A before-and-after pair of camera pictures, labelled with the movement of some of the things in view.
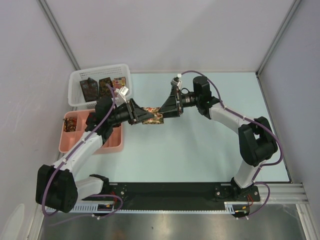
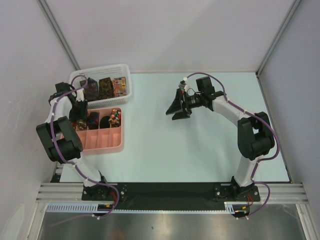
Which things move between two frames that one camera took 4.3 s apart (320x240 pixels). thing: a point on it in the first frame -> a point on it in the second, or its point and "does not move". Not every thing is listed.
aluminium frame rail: x=285 y=193 does not move
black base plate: x=178 y=195 does not move
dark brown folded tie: x=104 y=91 does not move
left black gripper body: x=123 y=114 -> x=79 y=111
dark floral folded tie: x=90 y=89 does not move
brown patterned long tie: x=158 y=118 -> x=82 y=124
